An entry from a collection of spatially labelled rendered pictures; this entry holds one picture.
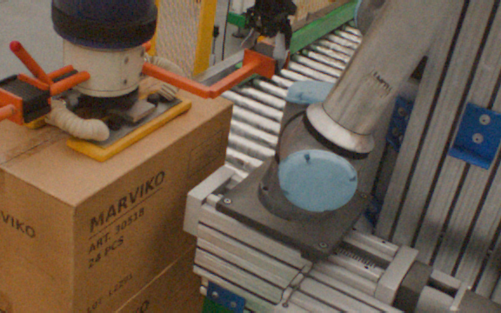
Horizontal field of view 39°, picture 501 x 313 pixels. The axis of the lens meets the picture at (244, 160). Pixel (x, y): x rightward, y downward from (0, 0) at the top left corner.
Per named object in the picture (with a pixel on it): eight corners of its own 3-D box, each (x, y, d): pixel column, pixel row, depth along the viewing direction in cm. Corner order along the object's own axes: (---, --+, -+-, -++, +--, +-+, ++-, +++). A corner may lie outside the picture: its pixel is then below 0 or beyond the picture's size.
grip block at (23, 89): (18, 96, 146) (17, 69, 143) (54, 112, 142) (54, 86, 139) (-13, 109, 139) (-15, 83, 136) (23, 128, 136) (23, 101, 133)
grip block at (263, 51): (257, 57, 178) (261, 39, 176) (287, 69, 175) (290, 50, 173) (241, 68, 172) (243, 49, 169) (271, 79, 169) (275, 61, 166)
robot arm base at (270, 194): (350, 196, 134) (362, 152, 128) (317, 234, 122) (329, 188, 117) (280, 166, 139) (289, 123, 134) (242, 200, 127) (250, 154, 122)
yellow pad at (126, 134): (159, 93, 177) (160, 76, 174) (191, 107, 173) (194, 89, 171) (65, 146, 151) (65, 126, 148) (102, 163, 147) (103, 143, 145)
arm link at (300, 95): (339, 142, 130) (356, 76, 123) (343, 182, 119) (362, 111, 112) (275, 131, 130) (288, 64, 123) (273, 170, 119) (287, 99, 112)
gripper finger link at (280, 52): (270, 76, 167) (263, 37, 163) (281, 68, 171) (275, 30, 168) (281, 76, 165) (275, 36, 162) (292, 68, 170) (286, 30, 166)
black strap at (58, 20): (98, -6, 166) (98, -22, 164) (178, 24, 158) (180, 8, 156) (28, 18, 149) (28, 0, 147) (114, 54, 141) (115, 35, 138)
